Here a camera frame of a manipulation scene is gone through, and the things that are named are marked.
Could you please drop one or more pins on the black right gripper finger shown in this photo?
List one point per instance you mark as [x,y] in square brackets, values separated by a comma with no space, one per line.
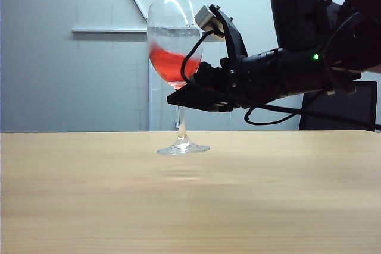
[199,97]
[208,75]

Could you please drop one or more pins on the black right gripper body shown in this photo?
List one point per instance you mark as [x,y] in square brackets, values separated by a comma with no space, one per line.
[274,72]

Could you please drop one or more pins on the clear stemmed wine glass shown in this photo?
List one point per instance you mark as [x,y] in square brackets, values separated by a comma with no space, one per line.
[182,135]

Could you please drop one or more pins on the red liquid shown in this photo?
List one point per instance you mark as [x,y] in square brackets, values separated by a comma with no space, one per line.
[166,65]

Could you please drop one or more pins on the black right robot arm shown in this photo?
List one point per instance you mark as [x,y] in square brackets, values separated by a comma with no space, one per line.
[297,13]

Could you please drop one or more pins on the black office chair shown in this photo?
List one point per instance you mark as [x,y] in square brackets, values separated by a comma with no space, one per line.
[366,105]

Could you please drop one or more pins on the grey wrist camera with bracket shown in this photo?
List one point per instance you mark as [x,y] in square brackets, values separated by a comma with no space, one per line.
[206,19]

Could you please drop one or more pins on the white horizontal wall rail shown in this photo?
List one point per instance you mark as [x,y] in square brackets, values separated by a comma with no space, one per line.
[101,30]

